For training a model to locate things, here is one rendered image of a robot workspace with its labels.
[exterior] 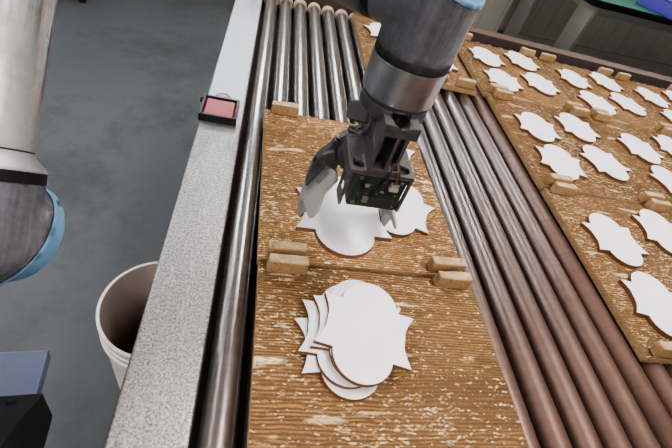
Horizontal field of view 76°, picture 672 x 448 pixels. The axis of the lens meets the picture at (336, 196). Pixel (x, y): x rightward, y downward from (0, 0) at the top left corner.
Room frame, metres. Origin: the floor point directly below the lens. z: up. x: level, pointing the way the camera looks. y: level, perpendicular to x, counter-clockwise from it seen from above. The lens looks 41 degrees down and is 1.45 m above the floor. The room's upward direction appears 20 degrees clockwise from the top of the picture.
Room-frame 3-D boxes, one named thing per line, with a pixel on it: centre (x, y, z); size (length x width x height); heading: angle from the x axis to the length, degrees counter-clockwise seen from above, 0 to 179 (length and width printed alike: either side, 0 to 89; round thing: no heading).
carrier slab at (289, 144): (0.66, -0.02, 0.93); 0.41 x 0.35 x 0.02; 19
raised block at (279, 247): (0.43, 0.04, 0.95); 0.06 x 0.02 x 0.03; 109
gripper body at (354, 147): (0.40, -0.03, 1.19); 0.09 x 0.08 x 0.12; 17
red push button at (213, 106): (0.75, 0.29, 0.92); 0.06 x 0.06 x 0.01; 17
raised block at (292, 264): (0.40, 0.03, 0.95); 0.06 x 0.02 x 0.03; 108
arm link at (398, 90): (0.41, -0.03, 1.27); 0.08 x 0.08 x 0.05
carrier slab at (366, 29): (1.41, -0.07, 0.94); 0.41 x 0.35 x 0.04; 17
